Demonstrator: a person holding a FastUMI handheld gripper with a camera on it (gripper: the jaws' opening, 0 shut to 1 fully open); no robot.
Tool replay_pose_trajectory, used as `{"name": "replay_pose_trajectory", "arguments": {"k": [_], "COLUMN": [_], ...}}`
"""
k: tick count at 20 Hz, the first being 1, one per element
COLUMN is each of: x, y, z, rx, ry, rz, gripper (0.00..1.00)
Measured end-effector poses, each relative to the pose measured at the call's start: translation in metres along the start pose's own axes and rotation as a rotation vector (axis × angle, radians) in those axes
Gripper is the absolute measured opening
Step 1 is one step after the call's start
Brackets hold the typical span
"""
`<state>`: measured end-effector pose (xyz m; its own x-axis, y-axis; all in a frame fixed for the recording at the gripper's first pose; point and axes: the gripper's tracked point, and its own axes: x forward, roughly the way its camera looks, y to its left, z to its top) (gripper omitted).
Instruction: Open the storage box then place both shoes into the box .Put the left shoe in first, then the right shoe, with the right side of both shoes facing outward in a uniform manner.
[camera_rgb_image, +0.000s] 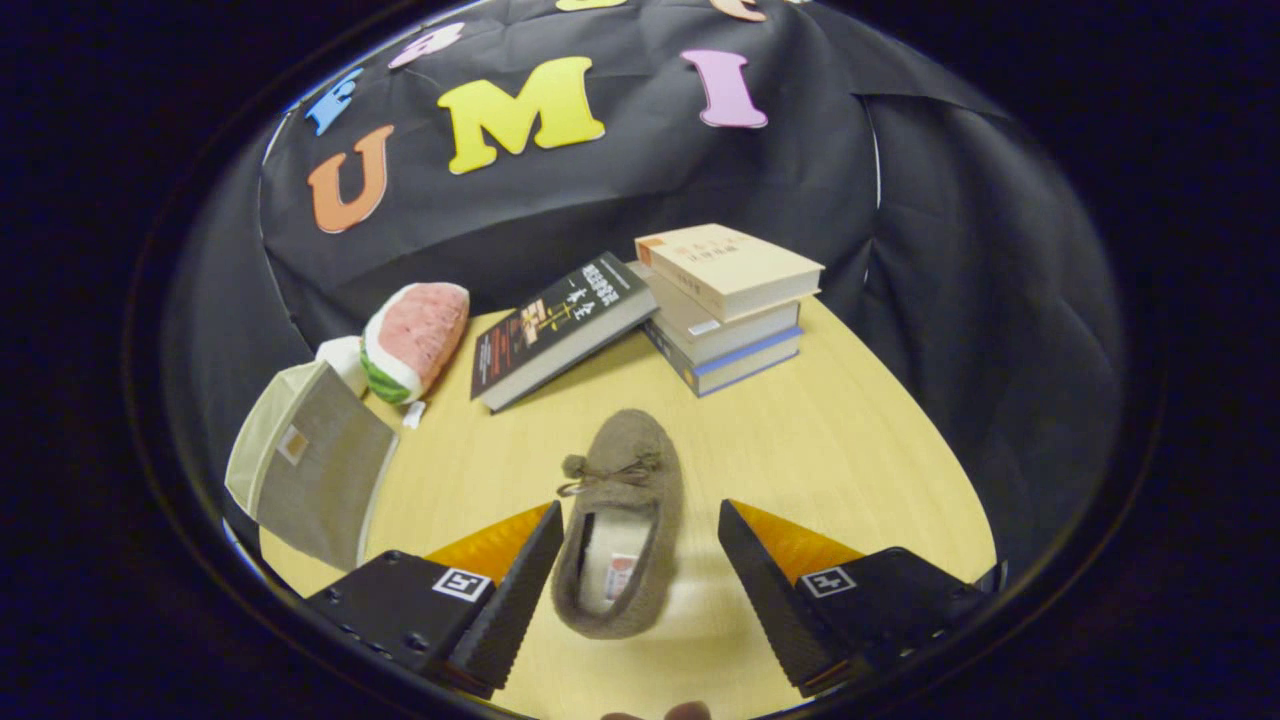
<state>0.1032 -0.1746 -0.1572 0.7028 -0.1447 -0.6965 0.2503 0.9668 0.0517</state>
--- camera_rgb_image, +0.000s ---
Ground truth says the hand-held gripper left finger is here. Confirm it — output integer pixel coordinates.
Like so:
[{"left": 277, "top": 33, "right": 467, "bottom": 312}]
[{"left": 303, "top": 501, "right": 566, "bottom": 700}]

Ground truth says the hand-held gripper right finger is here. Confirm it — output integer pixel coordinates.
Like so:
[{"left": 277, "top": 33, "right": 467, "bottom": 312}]
[{"left": 717, "top": 499, "right": 1001, "bottom": 699}]

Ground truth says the brown fuzzy slipper shoe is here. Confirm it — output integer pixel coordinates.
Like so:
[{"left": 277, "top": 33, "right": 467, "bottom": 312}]
[{"left": 550, "top": 408, "right": 685, "bottom": 641}]

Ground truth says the grey fabric storage box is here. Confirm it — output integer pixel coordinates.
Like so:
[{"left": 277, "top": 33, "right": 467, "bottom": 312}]
[{"left": 224, "top": 361, "right": 400, "bottom": 572}]

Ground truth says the blue cover book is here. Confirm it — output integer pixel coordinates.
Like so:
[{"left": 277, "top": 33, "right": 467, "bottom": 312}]
[{"left": 645, "top": 320, "right": 804, "bottom": 398}]

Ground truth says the black cover book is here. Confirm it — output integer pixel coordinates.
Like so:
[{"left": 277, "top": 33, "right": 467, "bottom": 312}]
[{"left": 470, "top": 251, "right": 660, "bottom": 414}]

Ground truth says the white grey book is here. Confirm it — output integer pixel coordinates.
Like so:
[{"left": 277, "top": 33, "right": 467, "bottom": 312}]
[{"left": 640, "top": 265, "right": 802, "bottom": 366}]

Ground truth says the watermelon slice plush toy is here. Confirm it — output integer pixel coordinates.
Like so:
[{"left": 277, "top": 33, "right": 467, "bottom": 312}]
[{"left": 360, "top": 282, "right": 471, "bottom": 406}]

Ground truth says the white plush object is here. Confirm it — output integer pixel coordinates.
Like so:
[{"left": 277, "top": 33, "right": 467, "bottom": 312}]
[{"left": 316, "top": 335, "right": 369, "bottom": 398}]

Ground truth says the beige cover book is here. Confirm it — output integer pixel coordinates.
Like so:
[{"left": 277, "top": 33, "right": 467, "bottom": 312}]
[{"left": 635, "top": 223, "right": 826, "bottom": 323}]

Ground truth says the black backdrop cloth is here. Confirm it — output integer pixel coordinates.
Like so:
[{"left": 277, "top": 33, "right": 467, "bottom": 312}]
[{"left": 165, "top": 0, "right": 1126, "bottom": 581}]

